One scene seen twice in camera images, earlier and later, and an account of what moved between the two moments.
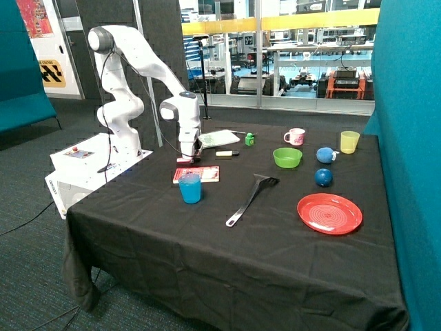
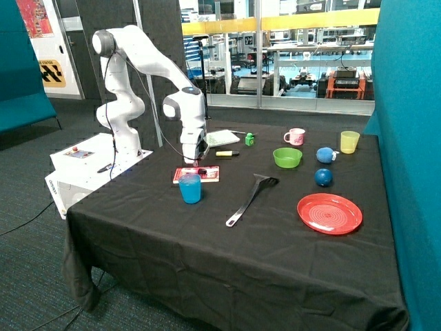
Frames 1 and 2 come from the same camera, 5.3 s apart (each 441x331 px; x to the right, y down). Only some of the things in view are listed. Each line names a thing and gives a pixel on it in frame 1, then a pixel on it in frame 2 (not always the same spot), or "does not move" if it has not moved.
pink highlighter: x=185 y=161 -> x=193 y=169
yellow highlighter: x=227 y=153 does not move
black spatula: x=262 y=181 does not move
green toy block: x=249 y=139 does not move
